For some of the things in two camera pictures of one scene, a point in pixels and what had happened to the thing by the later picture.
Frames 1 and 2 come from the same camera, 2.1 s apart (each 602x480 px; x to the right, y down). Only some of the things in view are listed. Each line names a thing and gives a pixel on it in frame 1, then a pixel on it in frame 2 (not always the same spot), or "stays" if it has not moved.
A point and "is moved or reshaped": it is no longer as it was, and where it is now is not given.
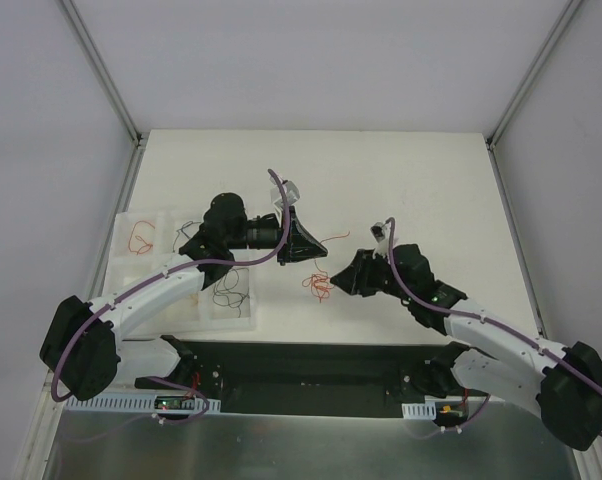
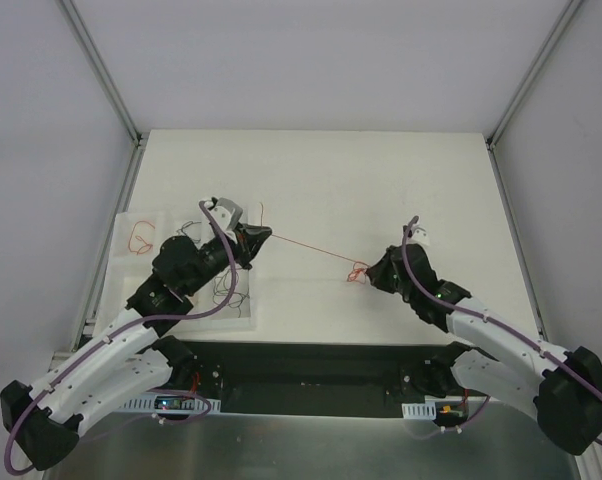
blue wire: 181,229 stays
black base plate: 312,378 stays
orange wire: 146,247 stays
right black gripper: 373,273 -> 388,269
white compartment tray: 224,306 stays
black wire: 232,288 stays
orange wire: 321,283 is moved or reshaped
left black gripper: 289,235 -> 242,244
